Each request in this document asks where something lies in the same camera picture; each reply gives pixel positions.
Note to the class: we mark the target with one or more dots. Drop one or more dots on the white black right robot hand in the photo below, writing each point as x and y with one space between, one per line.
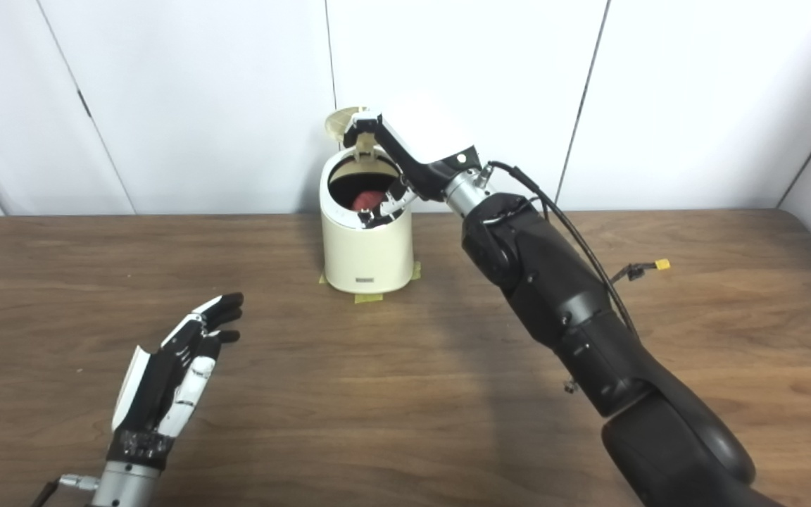
430 137

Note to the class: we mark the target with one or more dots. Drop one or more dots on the red apple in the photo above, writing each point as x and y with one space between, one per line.
367 201

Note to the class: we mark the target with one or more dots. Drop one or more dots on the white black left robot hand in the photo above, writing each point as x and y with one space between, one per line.
152 387

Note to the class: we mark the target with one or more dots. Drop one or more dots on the wide yellow tape piece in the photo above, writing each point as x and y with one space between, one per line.
369 298

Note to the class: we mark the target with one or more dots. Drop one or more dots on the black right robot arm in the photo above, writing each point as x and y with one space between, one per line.
560 296

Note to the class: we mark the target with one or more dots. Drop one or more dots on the cream-colored bin body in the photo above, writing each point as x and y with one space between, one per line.
367 257

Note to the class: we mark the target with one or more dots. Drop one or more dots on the round cream bin lid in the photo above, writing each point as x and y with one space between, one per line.
338 121

